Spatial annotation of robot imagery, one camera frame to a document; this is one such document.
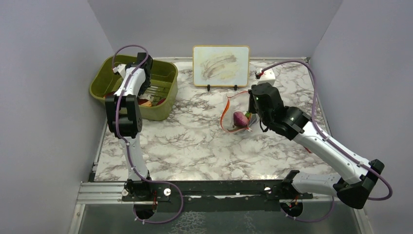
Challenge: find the clear zip bag orange zipper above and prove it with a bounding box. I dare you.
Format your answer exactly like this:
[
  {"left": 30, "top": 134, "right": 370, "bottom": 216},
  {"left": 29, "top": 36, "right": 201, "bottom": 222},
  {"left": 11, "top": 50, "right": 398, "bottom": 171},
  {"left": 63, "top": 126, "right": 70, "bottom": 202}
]
[{"left": 220, "top": 91, "right": 259, "bottom": 133}]

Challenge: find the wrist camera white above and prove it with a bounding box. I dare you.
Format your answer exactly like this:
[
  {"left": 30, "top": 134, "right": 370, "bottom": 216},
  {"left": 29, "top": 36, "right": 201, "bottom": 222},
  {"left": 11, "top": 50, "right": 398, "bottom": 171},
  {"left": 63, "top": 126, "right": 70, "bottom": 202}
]
[
  {"left": 112, "top": 64, "right": 127, "bottom": 78},
  {"left": 255, "top": 69, "right": 276, "bottom": 86}
]

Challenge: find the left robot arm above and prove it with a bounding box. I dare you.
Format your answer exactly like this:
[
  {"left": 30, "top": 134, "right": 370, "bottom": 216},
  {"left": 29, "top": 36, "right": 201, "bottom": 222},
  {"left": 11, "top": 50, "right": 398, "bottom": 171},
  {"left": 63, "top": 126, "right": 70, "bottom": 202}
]
[{"left": 105, "top": 52, "right": 153, "bottom": 201}]

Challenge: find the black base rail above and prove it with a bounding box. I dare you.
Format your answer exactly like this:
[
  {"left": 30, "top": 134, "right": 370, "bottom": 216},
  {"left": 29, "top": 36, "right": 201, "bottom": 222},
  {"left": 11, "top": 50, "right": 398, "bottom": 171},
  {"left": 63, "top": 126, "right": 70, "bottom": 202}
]
[{"left": 121, "top": 179, "right": 313, "bottom": 213}]

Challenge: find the purple cable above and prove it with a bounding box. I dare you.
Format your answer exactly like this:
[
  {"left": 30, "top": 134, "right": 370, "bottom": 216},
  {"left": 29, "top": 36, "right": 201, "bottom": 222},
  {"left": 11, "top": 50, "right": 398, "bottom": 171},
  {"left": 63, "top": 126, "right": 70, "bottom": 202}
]
[
  {"left": 112, "top": 44, "right": 185, "bottom": 225},
  {"left": 258, "top": 60, "right": 394, "bottom": 224}
]

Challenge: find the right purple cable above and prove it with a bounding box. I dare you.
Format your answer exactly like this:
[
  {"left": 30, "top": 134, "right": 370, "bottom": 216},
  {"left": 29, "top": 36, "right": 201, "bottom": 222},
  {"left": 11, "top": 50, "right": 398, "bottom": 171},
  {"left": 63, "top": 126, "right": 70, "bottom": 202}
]
[{"left": 258, "top": 60, "right": 394, "bottom": 224}]

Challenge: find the pink purple toy onion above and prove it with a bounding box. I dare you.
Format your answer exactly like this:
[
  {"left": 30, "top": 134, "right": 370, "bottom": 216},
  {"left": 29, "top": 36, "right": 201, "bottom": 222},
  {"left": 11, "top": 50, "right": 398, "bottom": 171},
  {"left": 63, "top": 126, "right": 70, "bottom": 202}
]
[{"left": 233, "top": 111, "right": 248, "bottom": 128}]

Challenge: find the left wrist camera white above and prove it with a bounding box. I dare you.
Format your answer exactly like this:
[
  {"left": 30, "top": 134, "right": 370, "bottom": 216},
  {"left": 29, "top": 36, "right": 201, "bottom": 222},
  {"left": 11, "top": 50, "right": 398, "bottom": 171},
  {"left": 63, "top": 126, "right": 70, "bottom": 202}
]
[{"left": 112, "top": 64, "right": 127, "bottom": 78}]

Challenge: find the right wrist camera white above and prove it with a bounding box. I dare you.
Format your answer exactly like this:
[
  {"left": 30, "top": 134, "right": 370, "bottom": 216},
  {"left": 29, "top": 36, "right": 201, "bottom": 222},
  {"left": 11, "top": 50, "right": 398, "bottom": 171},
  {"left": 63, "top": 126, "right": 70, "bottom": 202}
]
[{"left": 255, "top": 69, "right": 276, "bottom": 86}]

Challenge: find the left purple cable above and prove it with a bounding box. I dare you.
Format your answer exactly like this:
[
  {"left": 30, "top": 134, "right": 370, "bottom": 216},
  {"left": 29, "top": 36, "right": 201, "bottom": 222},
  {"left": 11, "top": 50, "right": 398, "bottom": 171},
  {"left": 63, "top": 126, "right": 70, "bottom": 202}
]
[{"left": 112, "top": 44, "right": 185, "bottom": 225}]

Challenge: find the framed painting on stand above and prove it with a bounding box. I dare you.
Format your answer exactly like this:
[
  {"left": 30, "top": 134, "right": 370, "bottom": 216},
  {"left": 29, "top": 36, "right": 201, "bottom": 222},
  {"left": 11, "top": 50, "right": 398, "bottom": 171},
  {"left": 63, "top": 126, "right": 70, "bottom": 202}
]
[{"left": 192, "top": 45, "right": 250, "bottom": 90}]

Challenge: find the white toy mushroom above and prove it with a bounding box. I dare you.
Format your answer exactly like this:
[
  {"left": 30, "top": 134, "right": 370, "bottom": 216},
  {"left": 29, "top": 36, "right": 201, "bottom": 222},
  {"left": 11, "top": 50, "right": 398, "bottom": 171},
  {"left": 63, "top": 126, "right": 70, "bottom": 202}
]
[{"left": 140, "top": 93, "right": 154, "bottom": 101}]

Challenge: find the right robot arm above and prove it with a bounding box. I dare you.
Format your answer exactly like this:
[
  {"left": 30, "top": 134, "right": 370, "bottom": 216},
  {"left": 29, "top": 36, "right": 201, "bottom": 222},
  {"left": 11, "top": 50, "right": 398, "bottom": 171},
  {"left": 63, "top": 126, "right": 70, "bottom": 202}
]
[{"left": 248, "top": 83, "right": 385, "bottom": 209}]

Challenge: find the olive green plastic bin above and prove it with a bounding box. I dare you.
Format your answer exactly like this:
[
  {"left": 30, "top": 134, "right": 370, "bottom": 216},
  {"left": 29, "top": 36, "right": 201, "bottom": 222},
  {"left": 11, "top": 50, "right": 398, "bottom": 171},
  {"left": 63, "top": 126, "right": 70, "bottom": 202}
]
[{"left": 89, "top": 57, "right": 178, "bottom": 121}]

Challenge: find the orange toy carrot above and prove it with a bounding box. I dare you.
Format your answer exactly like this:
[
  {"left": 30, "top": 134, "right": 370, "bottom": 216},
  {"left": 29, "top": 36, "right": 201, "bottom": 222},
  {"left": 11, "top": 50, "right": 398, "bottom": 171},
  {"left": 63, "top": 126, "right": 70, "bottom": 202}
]
[{"left": 138, "top": 99, "right": 152, "bottom": 107}]

